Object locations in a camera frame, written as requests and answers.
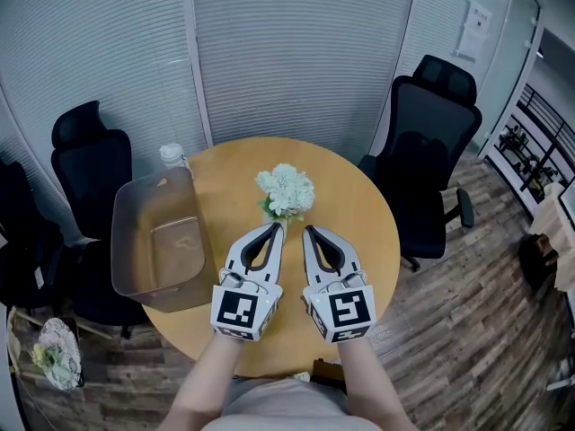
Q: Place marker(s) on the white water bottle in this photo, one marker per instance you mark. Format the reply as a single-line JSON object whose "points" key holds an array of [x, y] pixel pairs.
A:
{"points": [[173, 155]]}

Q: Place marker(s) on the white flowers bouquet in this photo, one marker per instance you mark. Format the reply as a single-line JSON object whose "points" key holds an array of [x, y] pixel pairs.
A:
{"points": [[287, 191]]}

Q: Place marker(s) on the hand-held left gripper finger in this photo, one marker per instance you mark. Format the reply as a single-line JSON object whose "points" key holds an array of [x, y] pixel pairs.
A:
{"points": [[276, 258], [237, 252]]}

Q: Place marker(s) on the white paper wall notice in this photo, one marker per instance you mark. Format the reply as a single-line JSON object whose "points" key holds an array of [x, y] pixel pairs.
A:
{"points": [[472, 27]]}

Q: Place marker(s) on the black bag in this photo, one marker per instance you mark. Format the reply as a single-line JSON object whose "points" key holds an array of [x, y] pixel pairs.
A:
{"points": [[534, 258]]}

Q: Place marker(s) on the black metal shelf rack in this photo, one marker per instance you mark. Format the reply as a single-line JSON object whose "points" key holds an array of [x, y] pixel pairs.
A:
{"points": [[539, 151]]}

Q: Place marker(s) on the black mesh office chair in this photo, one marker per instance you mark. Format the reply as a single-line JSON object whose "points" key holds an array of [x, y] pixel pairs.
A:
{"points": [[422, 151], [22, 249], [92, 164]]}

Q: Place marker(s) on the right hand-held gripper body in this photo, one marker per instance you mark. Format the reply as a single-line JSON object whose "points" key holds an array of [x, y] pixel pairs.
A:
{"points": [[348, 310]]}

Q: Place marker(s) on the person's beige shirt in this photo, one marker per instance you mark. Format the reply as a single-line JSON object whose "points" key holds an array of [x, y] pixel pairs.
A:
{"points": [[283, 407]]}

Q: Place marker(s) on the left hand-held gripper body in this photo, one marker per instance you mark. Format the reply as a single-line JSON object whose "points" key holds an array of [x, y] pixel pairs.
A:
{"points": [[236, 310]]}

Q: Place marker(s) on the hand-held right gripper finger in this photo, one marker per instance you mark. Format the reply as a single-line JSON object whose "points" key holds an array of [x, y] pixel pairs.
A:
{"points": [[312, 263], [348, 256]]}

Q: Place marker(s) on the person's right forearm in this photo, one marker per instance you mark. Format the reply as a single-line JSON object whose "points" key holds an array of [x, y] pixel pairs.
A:
{"points": [[368, 384]]}

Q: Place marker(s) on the brown basket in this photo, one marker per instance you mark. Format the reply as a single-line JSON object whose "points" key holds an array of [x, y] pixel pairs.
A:
{"points": [[135, 222]]}

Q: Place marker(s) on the person's left forearm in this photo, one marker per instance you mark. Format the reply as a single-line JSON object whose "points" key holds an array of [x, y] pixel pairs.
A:
{"points": [[204, 384]]}

